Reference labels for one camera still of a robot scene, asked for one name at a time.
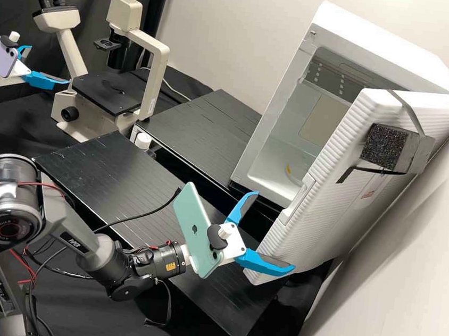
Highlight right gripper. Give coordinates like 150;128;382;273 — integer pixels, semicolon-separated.
213;187;304;280

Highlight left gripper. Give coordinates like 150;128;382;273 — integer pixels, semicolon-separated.
0;41;76;95

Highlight incubator door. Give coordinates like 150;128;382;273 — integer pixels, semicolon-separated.
242;74;449;307

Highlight white incubator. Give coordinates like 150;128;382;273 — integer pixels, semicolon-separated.
227;0;449;229

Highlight petri dish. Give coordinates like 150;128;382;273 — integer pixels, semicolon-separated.
282;158;310;187

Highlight cream microscope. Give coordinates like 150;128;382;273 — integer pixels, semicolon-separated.
20;0;177;152

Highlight black platform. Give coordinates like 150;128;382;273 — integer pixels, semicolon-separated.
123;80;297;227
15;122;304;336

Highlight white-capped bottle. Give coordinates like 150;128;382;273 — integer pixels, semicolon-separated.
135;131;155;152

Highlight right wrist camera phone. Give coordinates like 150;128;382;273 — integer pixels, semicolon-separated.
165;180;243;283

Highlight black cable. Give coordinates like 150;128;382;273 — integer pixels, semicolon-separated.
92;178;185;242
143;278;176;328

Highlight white cable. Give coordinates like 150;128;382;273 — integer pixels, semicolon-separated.
159;79;195;103

